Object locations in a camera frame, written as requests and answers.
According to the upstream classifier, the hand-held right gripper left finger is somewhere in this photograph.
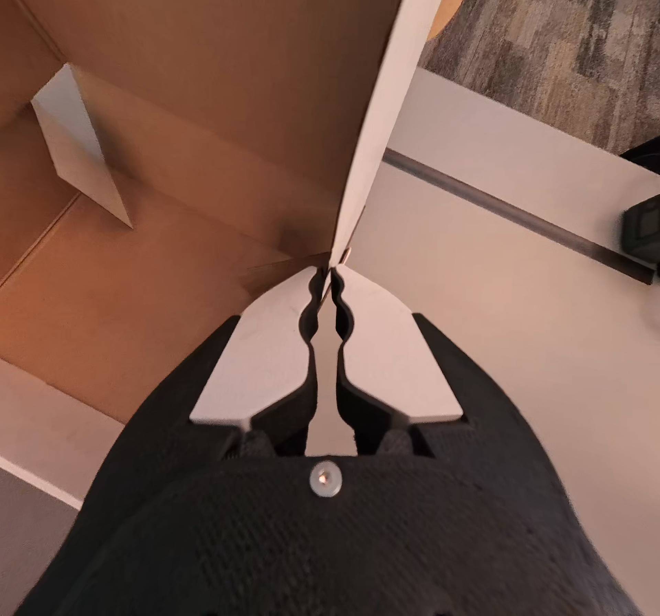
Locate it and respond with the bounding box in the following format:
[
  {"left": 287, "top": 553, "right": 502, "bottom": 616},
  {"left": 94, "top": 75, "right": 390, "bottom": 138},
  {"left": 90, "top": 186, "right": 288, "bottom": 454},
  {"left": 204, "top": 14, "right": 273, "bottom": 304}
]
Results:
[{"left": 189, "top": 266, "right": 331, "bottom": 448}]

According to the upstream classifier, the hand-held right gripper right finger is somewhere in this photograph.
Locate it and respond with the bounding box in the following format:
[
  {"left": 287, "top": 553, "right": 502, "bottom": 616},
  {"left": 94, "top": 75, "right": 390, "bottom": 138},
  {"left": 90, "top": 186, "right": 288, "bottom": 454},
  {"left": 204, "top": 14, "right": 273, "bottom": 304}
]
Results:
[{"left": 331, "top": 265, "right": 465, "bottom": 446}]

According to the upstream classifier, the brown cardboard mailer box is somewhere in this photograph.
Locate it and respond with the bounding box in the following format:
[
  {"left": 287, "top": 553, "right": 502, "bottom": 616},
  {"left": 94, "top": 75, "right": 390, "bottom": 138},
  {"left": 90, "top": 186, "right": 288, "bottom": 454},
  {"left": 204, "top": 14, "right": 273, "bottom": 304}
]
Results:
[{"left": 0, "top": 0, "right": 485, "bottom": 427}]

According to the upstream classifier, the black device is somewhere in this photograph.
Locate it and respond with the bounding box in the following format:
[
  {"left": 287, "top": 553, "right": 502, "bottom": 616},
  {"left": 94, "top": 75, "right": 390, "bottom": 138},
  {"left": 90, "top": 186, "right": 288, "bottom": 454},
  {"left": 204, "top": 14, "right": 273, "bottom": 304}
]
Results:
[{"left": 621, "top": 202, "right": 660, "bottom": 284}]

